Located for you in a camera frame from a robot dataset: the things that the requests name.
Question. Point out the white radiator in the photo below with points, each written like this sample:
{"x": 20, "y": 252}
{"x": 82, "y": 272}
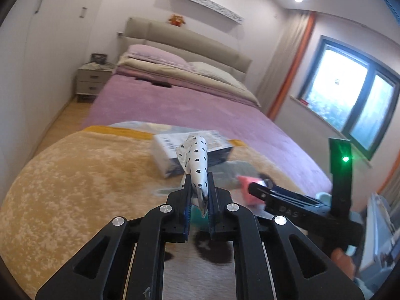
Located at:
{"x": 378, "y": 225}

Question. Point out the pale green pillow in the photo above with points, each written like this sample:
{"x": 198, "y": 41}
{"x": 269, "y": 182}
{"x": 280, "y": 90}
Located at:
{"x": 218, "y": 73}

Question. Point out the pink plastic item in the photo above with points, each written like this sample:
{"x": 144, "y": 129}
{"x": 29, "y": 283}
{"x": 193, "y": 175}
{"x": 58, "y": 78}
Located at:
{"x": 245, "y": 182}

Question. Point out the white wall shelf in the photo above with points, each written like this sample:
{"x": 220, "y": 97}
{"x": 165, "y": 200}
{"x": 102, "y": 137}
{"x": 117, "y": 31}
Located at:
{"x": 206, "y": 3}

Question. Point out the purple pillow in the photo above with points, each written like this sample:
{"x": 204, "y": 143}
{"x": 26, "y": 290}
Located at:
{"x": 156, "y": 56}

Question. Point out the white wardrobe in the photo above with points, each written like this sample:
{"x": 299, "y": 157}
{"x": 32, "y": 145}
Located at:
{"x": 47, "y": 53}

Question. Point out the dark picture frame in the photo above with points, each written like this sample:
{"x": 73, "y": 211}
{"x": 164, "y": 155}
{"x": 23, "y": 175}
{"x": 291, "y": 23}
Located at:
{"x": 98, "y": 58}

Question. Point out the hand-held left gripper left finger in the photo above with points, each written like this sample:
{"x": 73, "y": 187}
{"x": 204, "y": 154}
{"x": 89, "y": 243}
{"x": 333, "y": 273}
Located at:
{"x": 187, "y": 206}

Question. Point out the beige nightstand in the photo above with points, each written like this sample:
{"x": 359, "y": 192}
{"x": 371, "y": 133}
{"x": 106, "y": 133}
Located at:
{"x": 92, "y": 82}

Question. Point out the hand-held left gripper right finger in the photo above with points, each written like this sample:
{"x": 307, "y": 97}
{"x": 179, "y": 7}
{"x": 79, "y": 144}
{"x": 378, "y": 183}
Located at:
{"x": 212, "y": 206}

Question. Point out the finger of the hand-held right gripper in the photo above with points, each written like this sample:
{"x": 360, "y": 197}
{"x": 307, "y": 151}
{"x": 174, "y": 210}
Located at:
{"x": 287, "y": 208}
{"x": 293, "y": 194}

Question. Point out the white window sill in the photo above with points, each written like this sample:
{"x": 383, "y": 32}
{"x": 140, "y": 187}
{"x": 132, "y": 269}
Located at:
{"x": 328, "y": 128}

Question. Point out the dark framed window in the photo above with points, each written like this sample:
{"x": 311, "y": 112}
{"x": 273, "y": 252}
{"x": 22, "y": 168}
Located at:
{"x": 343, "y": 84}

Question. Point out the bed with beige headboard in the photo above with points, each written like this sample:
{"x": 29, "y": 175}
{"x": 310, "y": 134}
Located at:
{"x": 187, "y": 106}

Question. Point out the orange plush toy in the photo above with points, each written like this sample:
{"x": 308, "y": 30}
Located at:
{"x": 176, "y": 20}

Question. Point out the white polka dot wrapper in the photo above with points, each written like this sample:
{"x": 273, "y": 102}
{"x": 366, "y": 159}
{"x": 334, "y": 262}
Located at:
{"x": 197, "y": 159}

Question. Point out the beige orange curtain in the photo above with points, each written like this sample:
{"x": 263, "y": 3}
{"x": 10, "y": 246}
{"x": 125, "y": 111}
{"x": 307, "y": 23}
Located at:
{"x": 281, "y": 68}

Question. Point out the folded beige quilt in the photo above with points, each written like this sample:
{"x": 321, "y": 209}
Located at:
{"x": 175, "y": 72}

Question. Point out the white blue tissue box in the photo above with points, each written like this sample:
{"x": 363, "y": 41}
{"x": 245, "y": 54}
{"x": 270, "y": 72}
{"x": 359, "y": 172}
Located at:
{"x": 165, "y": 159}

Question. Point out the person's right hand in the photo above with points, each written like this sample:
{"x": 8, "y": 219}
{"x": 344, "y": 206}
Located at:
{"x": 342, "y": 261}

